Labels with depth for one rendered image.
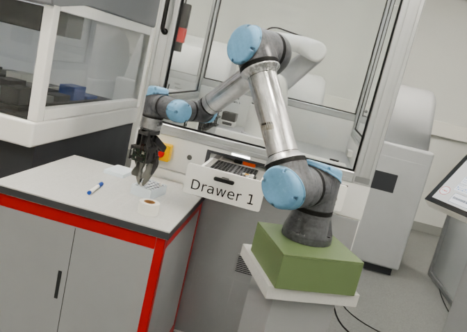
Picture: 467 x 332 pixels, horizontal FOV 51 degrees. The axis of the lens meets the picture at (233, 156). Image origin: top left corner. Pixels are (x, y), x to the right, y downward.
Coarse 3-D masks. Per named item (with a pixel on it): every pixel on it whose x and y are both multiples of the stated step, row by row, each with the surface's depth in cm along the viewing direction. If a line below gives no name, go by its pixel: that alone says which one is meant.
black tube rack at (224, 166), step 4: (220, 160) 205; (216, 164) 196; (220, 164) 198; (224, 164) 200; (228, 164) 202; (232, 164) 204; (216, 168) 189; (220, 168) 191; (224, 168) 192; (228, 168) 194; (232, 168) 196; (236, 168) 197; (240, 168) 199; (244, 168) 201; (248, 168) 203; (232, 172) 188; (236, 172) 190; (240, 172) 192; (244, 172) 193; (248, 172) 195; (252, 172) 197; (256, 172) 198
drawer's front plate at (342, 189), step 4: (340, 188) 199; (344, 188) 199; (340, 192) 199; (344, 192) 199; (340, 196) 200; (344, 196) 199; (336, 200) 200; (340, 200) 200; (336, 204) 200; (340, 204) 200; (336, 208) 201; (340, 208) 200
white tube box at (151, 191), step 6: (150, 180) 190; (132, 186) 179; (138, 186) 178; (144, 186) 180; (150, 186) 183; (156, 186) 184; (162, 186) 186; (132, 192) 179; (138, 192) 178; (144, 192) 177; (150, 192) 176; (156, 192) 181; (162, 192) 185; (144, 198) 178; (150, 198) 177
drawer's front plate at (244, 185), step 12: (192, 168) 174; (204, 168) 174; (204, 180) 174; (240, 180) 172; (252, 180) 172; (192, 192) 176; (204, 192) 175; (216, 192) 175; (240, 192) 173; (252, 192) 172; (240, 204) 174
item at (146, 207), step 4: (140, 200) 162; (144, 200) 163; (148, 200) 164; (152, 200) 165; (140, 204) 160; (144, 204) 159; (148, 204) 160; (152, 204) 161; (156, 204) 162; (140, 208) 160; (144, 208) 160; (148, 208) 160; (152, 208) 160; (156, 208) 161; (140, 212) 160; (144, 212) 160; (148, 212) 160; (152, 212) 160; (156, 212) 162; (148, 216) 160; (152, 216) 161
